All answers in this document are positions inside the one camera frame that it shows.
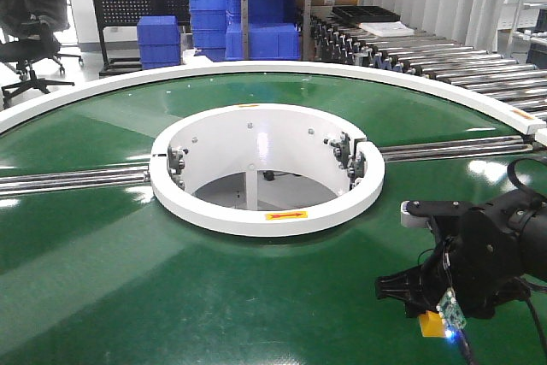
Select left steel divider rollers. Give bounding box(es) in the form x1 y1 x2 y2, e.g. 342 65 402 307
1 165 150 199

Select white inner conveyor ring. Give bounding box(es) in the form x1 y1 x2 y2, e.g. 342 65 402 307
149 103 385 238

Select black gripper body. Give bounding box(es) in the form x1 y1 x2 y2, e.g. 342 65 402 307
412 198 532 319

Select blue bin stack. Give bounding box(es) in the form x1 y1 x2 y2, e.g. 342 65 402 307
189 0 227 62
137 15 181 69

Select steel divider rollers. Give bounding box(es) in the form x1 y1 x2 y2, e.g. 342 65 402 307
1 165 150 199
379 135 538 162

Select black compartment tray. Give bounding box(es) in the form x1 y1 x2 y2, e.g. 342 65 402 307
332 5 400 24

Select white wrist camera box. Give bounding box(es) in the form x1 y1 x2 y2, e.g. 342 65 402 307
400 200 430 228

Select right steel divider rollers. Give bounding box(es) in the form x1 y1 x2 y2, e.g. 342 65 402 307
379 135 538 162

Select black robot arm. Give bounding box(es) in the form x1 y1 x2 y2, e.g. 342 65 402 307
398 190 546 319

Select green circuit board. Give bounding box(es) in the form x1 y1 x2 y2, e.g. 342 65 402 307
436 287 467 331

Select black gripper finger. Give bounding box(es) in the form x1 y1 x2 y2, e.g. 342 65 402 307
374 266 447 318

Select white flat tray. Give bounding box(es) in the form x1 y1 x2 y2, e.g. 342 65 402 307
358 21 415 38

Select white outer conveyor rim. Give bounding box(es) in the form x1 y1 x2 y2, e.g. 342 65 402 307
1 61 546 145

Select blue bin stack left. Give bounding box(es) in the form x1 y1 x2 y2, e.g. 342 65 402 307
137 15 181 69

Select blue bin stack middle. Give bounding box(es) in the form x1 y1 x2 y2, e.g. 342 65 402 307
189 0 227 62

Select steel roller conveyor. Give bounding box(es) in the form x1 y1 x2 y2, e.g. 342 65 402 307
311 13 546 121

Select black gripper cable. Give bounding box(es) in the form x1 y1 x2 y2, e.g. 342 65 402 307
452 156 547 365

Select black office chair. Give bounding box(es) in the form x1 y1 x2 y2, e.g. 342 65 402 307
1 0 69 109

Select blue bins under shelf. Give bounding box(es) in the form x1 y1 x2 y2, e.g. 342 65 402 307
225 0 300 61

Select yellow toy building block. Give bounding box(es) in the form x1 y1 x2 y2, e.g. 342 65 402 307
418 310 446 339

